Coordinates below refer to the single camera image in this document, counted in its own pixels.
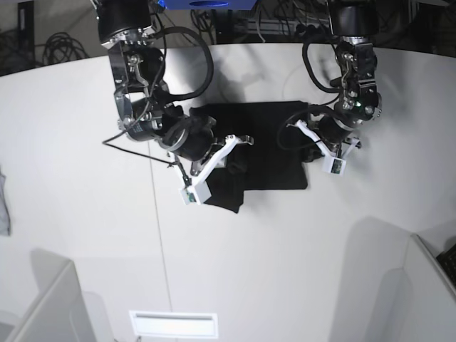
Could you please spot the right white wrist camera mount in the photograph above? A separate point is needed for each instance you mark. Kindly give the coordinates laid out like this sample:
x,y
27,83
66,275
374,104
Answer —
x,y
195,189

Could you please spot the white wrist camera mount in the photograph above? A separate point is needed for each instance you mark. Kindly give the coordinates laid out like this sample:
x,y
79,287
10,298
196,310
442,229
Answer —
x,y
333,162
195,189

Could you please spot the black T-shirt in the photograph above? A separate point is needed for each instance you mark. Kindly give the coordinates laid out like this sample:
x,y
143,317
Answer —
x,y
273,162

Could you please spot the blue box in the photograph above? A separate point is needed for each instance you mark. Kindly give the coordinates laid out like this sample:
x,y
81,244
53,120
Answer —
x,y
208,4

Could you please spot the white box lower left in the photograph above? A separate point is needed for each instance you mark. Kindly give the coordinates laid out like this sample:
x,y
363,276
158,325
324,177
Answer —
x,y
61,311

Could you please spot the black keyboard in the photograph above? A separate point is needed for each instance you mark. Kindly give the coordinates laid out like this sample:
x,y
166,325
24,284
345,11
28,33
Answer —
x,y
447,261

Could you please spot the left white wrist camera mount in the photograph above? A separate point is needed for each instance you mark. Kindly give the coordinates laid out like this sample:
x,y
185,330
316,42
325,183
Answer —
x,y
333,162

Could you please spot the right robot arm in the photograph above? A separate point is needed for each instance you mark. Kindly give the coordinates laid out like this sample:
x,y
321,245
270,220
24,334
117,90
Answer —
x,y
147,110

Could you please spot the grey cloth at left edge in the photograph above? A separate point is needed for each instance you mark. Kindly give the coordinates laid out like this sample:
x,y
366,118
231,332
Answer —
x,y
5,217

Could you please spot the white box lower right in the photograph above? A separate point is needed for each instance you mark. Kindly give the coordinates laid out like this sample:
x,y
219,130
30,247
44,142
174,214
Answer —
x,y
415,302

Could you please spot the white power strip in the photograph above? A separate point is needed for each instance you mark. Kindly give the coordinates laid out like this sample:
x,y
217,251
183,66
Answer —
x,y
274,27

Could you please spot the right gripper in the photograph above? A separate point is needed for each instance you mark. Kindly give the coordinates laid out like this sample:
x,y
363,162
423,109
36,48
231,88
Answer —
x,y
194,138

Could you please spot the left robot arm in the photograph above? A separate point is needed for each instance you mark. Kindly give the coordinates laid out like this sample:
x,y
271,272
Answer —
x,y
352,25

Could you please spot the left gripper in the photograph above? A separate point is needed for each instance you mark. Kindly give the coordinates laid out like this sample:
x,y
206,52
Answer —
x,y
332,132

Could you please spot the white box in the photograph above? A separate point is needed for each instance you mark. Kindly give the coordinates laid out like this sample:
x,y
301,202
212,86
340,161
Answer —
x,y
61,311
415,302

